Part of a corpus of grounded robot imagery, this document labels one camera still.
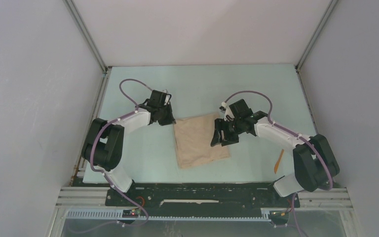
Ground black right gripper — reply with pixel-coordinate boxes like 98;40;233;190
210;118;243;147

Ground beige cloth napkin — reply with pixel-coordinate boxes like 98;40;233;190
173;112;230;169

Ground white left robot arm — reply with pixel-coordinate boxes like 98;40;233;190
81;90;176;206

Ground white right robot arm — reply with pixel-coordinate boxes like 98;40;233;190
211;99;340;206

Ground orange plastic knife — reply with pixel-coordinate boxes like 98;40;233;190
273;149;285;174

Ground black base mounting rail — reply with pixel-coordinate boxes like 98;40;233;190
105;182;300;218

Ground aluminium corner frame post right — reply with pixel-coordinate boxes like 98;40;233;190
295;0;340;72

